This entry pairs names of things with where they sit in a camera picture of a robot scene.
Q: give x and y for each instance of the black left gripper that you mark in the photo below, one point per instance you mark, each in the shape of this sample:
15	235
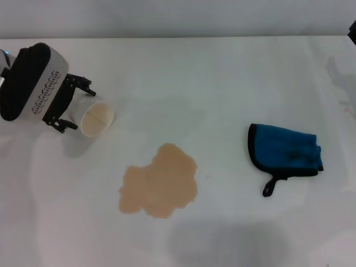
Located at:
62	96

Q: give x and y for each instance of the white paper cup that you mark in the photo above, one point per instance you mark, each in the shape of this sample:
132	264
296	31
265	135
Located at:
97	116

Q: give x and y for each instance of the blue rag with black trim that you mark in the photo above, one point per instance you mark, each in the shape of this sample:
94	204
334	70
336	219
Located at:
283	147

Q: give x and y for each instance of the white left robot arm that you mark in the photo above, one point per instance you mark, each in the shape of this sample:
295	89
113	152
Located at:
3	59

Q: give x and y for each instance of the brown liquid stain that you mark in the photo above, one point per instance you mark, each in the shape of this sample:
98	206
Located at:
161	180

